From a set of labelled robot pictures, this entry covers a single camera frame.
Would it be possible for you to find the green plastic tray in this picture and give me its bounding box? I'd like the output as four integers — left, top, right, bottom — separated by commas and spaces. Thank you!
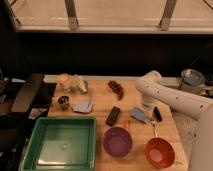
21, 117, 96, 171

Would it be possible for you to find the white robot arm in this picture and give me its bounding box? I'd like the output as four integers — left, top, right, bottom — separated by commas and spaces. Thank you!
135, 71, 213, 171

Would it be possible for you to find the clear cup with orange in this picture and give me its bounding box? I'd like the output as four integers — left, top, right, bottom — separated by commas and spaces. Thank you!
57, 74, 71, 92

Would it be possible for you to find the orange bowl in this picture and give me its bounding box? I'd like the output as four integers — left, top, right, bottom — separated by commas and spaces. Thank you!
145, 138, 175, 169

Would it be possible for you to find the black chair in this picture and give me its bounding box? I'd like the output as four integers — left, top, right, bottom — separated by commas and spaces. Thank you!
0, 74, 44, 171

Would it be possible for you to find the metal lidded pot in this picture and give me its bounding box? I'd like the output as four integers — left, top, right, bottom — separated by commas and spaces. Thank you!
179, 69, 213, 96

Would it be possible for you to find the crumpled blue cloth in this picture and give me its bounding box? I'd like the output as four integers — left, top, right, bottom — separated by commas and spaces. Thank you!
72, 99, 93, 114

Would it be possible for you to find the dark red grape bunch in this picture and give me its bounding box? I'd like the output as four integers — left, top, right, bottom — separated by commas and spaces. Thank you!
108, 80, 124, 100

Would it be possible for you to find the blue sponge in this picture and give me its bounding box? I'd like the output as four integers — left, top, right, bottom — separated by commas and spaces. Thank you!
131, 107, 148, 124

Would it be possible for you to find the small dark cup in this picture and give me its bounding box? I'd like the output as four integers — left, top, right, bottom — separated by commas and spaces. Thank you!
58, 96, 70, 110

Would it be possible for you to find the purple bowl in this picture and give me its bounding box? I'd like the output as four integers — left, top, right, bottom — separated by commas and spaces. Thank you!
102, 127, 133, 158

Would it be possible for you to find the metal fork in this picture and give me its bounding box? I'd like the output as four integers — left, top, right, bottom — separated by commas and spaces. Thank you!
150, 120, 158, 138

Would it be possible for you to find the orange spoon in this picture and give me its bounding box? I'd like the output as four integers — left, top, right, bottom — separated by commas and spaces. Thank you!
123, 120, 130, 131

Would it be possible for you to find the black handled tool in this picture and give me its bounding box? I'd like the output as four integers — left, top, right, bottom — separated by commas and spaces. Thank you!
153, 107, 162, 122

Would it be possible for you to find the black rectangular block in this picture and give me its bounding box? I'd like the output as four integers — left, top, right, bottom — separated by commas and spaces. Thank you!
105, 106, 120, 126

